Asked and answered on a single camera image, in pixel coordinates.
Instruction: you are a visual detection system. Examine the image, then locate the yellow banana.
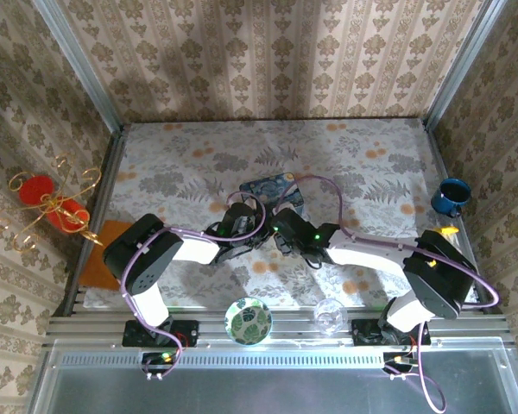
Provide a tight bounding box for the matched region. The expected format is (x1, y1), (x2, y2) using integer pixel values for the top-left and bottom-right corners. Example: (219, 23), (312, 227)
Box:
(426, 225), (460, 267)

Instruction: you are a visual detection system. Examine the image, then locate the orange square pad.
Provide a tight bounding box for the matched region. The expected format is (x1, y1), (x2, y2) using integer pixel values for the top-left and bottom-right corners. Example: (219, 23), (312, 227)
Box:
(78, 219), (133, 291)

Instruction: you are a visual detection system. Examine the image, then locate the red candle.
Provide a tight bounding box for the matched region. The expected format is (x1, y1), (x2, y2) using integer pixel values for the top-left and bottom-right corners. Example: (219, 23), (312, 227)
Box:
(17, 174), (55, 204)
(47, 196), (91, 235)

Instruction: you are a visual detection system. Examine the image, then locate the slotted metal strip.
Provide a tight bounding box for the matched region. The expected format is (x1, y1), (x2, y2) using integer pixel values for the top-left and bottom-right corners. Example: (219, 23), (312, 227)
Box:
(58, 352), (509, 367)

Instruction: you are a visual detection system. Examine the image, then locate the small left control board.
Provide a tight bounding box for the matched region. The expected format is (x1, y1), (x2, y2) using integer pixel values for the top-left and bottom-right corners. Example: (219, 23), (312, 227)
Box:
(141, 351), (183, 381)

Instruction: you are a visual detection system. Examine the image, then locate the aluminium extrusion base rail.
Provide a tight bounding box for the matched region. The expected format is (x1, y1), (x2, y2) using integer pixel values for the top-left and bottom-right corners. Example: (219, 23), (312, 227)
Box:
(45, 308), (514, 347)

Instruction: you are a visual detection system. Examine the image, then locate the green leaf pattern bowl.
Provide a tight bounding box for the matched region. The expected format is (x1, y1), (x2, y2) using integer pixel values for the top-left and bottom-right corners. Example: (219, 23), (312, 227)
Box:
(223, 297), (274, 347)

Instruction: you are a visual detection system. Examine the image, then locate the floral patterned tablecloth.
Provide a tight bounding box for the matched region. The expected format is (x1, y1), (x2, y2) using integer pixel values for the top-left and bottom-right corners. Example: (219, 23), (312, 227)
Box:
(82, 118), (480, 310)

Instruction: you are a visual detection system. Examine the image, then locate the small right control board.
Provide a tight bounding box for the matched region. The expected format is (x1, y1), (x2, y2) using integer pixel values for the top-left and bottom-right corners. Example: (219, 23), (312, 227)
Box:
(382, 351), (418, 380)

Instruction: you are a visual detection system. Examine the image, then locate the aluminium table side rail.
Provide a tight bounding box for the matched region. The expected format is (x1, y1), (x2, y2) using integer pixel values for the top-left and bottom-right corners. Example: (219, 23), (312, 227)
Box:
(422, 118), (496, 314)
(62, 127), (127, 316)

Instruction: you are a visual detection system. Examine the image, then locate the clear drinking glass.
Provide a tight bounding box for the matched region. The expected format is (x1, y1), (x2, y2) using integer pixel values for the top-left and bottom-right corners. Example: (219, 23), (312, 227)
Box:
(313, 298), (347, 337)

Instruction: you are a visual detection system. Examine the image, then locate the grey metal tray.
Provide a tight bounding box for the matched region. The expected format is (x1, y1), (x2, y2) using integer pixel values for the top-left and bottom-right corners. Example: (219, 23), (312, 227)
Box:
(29, 340), (518, 414)

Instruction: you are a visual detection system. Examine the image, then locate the gold wire candle holder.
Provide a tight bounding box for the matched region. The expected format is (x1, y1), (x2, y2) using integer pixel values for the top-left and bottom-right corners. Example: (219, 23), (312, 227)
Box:
(0, 153), (113, 256)

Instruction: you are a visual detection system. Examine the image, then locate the dark blue enamel mug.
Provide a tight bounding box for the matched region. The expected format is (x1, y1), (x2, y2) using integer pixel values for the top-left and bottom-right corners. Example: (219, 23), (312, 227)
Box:
(430, 178), (472, 218)

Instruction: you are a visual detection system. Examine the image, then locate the blue starry pattern coaster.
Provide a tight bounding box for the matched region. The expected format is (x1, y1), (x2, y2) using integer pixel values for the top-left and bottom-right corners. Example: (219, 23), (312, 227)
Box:
(239, 171), (306, 219)

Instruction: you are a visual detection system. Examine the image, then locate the aluminium frame post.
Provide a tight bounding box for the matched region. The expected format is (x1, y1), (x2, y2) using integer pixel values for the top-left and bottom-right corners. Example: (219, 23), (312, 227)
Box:
(425, 0), (509, 130)
(30, 0), (125, 130)

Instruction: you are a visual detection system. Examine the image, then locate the small control board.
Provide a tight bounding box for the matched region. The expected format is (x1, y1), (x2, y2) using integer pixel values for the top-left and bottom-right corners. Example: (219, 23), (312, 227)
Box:
(382, 351), (418, 380)
(141, 351), (183, 381)

